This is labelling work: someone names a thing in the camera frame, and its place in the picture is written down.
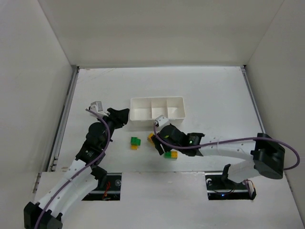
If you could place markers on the yellow lego piece with flower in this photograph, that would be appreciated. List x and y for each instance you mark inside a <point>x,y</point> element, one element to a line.
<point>150,138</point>

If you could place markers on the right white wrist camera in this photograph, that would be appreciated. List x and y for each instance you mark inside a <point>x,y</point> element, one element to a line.
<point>161,121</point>

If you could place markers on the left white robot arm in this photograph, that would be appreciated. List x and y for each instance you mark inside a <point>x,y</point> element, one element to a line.
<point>82,177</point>

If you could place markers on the white three-compartment tray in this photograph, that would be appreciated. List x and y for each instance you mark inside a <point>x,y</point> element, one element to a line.
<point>143,111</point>

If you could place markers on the green and yellow lego stack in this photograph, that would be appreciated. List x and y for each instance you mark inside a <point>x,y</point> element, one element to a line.
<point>135,143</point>

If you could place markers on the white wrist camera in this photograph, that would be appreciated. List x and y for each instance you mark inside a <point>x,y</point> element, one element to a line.
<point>161,121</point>
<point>96,109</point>

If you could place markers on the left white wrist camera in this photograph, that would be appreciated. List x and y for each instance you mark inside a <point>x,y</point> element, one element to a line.
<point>96,109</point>

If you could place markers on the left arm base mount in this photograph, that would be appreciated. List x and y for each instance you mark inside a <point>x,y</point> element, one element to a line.
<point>107,190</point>

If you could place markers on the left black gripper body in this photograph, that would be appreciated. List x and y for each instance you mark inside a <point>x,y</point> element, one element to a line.
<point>115,117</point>

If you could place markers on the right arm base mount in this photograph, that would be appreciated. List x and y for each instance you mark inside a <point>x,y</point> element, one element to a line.
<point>224,189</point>

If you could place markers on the green yellow lego block pair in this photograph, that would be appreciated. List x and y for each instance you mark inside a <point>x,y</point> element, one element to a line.
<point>172,155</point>

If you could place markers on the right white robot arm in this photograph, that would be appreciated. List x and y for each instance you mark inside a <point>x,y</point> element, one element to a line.
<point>260,155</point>

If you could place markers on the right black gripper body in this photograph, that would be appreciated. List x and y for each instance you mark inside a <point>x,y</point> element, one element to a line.
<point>158,145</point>

